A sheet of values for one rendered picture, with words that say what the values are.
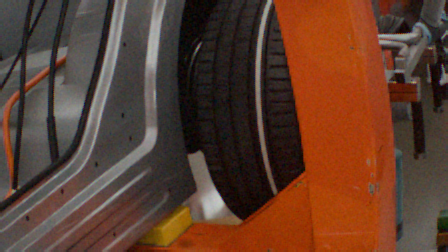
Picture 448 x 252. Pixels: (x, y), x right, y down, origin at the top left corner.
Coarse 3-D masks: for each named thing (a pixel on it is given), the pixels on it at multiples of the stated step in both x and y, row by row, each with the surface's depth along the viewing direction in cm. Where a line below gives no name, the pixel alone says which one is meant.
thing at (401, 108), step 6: (390, 72) 190; (390, 102) 187; (396, 102) 186; (402, 102) 185; (408, 102) 186; (396, 108) 187; (402, 108) 186; (408, 108) 187; (396, 114) 188; (402, 114) 187; (408, 114) 187; (396, 120) 191
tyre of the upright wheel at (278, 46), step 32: (224, 0) 190; (256, 0) 185; (224, 32) 183; (256, 32) 179; (224, 64) 180; (224, 96) 179; (288, 96) 173; (224, 128) 180; (256, 128) 177; (288, 128) 174; (224, 160) 184; (256, 160) 180; (288, 160) 176; (224, 192) 189; (256, 192) 185
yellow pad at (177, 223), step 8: (184, 208) 184; (168, 216) 181; (176, 216) 180; (184, 216) 183; (160, 224) 177; (168, 224) 177; (176, 224) 180; (184, 224) 183; (192, 224) 185; (152, 232) 176; (160, 232) 175; (168, 232) 177; (176, 232) 180; (184, 232) 182; (144, 240) 178; (152, 240) 177; (160, 240) 176; (168, 240) 176
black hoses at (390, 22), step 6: (378, 18) 200; (384, 18) 199; (390, 18) 198; (396, 18) 197; (402, 18) 197; (378, 24) 199; (384, 24) 197; (390, 24) 197; (396, 24) 196; (402, 24) 199; (378, 30) 198; (384, 30) 196; (390, 30) 196; (396, 30) 195; (402, 30) 203; (408, 30) 202
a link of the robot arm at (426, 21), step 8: (432, 0) 203; (440, 0) 202; (424, 8) 208; (432, 8) 205; (440, 8) 204; (424, 16) 209; (432, 16) 206; (440, 16) 207; (416, 24) 212; (424, 24) 210; (432, 24) 208; (424, 32) 209; (432, 32) 210; (432, 40) 212
